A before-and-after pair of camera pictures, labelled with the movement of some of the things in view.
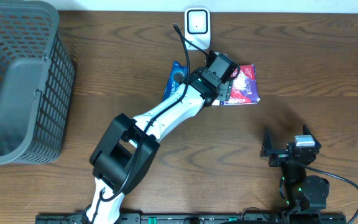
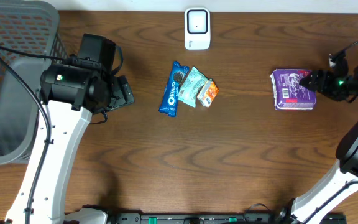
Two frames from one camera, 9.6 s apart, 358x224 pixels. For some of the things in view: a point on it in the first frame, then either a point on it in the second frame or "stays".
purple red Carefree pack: x=245 y=90 to x=291 y=92
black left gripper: x=225 y=92 to x=123 y=91
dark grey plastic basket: x=27 y=78 stays
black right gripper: x=284 y=155 to x=317 y=83
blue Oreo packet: x=178 y=76 stays
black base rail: x=202 y=218 stays
